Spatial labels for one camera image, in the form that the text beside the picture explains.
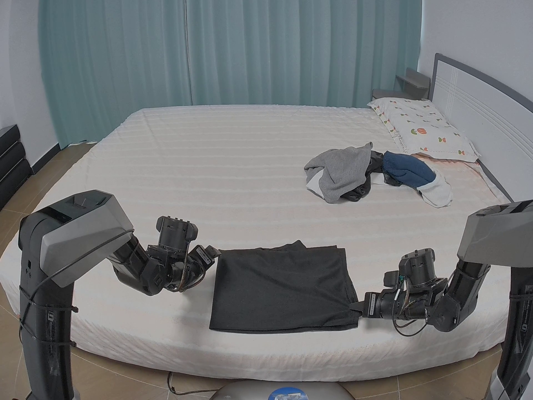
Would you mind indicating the black chest of drawers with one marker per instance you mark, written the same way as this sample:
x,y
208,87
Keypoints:
x,y
12,165

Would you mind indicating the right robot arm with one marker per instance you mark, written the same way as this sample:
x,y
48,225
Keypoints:
x,y
491,240

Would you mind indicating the blue-green curtain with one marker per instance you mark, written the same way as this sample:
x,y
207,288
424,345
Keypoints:
x,y
304,36
116,56

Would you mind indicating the bed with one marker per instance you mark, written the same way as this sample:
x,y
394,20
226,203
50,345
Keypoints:
x,y
250,161

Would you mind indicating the black T-shirt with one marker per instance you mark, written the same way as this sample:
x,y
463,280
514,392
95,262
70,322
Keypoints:
x,y
279,290

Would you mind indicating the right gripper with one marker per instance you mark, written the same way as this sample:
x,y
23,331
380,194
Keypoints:
x,y
377,305

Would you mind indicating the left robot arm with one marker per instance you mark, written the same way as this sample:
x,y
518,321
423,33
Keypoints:
x,y
79,231

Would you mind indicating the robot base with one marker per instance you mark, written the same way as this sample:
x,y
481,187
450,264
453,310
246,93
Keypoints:
x,y
279,392

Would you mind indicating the grey bedside table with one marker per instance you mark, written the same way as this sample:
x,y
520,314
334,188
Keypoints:
x,y
410,82

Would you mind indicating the white printed pillow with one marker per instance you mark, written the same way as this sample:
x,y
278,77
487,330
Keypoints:
x,y
424,127

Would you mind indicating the pile of clothes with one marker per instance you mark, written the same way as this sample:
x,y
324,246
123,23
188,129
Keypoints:
x,y
345,173

